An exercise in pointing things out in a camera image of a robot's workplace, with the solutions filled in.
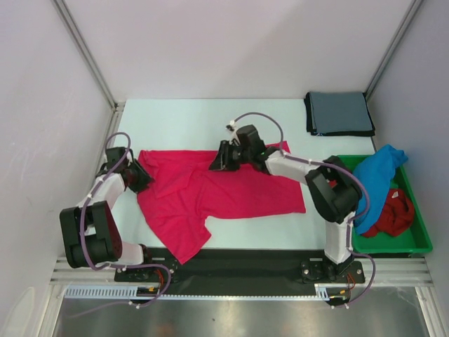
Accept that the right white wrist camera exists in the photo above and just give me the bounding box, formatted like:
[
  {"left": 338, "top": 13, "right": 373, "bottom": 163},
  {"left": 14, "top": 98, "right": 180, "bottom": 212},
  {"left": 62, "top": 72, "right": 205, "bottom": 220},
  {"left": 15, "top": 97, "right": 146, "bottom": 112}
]
[{"left": 225, "top": 120, "right": 238, "bottom": 134}]

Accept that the green plastic bin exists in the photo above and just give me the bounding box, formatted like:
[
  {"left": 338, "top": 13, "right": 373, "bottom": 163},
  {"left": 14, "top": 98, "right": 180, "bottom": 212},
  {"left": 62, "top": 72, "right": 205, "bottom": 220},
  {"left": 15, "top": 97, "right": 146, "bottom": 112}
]
[{"left": 338, "top": 154, "right": 433, "bottom": 254}]

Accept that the pink t shirt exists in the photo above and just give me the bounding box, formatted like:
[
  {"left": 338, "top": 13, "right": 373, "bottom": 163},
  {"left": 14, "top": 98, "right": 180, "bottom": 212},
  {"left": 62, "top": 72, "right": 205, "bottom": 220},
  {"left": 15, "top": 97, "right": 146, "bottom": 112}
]
[{"left": 137, "top": 150, "right": 306, "bottom": 264}]

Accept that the left aluminium frame post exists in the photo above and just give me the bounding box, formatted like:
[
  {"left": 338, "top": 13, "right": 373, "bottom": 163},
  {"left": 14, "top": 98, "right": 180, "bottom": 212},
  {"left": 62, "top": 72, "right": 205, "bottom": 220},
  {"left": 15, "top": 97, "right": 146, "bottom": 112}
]
[{"left": 51, "top": 0, "right": 117, "bottom": 110}]

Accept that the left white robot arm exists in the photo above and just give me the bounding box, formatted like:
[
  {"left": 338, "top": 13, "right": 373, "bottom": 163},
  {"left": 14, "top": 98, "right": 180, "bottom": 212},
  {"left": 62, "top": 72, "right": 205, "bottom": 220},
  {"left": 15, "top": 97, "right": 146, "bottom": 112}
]
[{"left": 59, "top": 147, "right": 155, "bottom": 281}]

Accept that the dark red t shirt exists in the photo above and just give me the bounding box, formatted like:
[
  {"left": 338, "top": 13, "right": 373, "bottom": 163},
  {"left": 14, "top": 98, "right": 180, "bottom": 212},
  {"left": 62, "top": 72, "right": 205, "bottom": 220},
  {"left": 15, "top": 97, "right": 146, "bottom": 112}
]
[{"left": 362, "top": 188, "right": 415, "bottom": 238}]

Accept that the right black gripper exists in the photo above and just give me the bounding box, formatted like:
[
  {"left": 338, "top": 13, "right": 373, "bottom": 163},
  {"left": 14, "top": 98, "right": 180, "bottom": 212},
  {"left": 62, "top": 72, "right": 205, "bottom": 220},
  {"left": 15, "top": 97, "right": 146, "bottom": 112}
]
[{"left": 209, "top": 140, "right": 253, "bottom": 172}]

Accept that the blue t shirt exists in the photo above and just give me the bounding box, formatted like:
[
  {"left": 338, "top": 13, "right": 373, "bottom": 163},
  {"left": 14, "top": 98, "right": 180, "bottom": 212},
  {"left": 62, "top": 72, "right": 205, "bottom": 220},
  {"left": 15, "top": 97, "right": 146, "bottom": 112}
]
[{"left": 353, "top": 145, "right": 408, "bottom": 235}]

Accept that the white cable duct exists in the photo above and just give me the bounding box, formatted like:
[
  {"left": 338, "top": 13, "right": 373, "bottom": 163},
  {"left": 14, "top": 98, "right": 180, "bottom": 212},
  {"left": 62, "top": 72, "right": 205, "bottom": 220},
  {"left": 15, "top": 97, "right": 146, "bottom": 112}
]
[{"left": 65, "top": 285, "right": 350, "bottom": 303}]

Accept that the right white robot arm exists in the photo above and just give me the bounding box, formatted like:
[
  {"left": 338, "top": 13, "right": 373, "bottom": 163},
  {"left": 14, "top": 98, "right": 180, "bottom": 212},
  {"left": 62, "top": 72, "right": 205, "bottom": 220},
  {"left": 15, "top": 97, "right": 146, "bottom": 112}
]
[{"left": 209, "top": 123, "right": 362, "bottom": 282}]

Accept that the folded black t shirt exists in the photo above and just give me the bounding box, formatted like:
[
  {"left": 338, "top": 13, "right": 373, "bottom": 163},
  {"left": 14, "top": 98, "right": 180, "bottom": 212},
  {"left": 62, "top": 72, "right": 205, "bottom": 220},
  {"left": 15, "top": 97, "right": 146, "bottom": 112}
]
[{"left": 303, "top": 91, "right": 376, "bottom": 137}]

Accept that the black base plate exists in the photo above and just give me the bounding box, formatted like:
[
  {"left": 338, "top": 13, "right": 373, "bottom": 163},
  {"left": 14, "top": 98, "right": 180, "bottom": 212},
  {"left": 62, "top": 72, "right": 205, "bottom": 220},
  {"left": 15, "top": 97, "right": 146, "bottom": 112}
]
[{"left": 114, "top": 249, "right": 369, "bottom": 295}]

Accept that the right aluminium frame post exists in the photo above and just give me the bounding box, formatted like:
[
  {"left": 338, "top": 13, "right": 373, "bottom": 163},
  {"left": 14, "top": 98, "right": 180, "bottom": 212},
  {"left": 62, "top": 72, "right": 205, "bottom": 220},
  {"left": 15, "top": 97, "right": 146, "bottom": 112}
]
[{"left": 364, "top": 0, "right": 426, "bottom": 101}]

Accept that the aluminium frame post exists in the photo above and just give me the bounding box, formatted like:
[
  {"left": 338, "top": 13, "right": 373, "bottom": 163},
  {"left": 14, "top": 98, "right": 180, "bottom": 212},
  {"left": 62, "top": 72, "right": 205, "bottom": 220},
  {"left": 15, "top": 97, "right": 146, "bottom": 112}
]
[
  {"left": 51, "top": 0, "right": 117, "bottom": 110},
  {"left": 364, "top": 0, "right": 426, "bottom": 101}
]

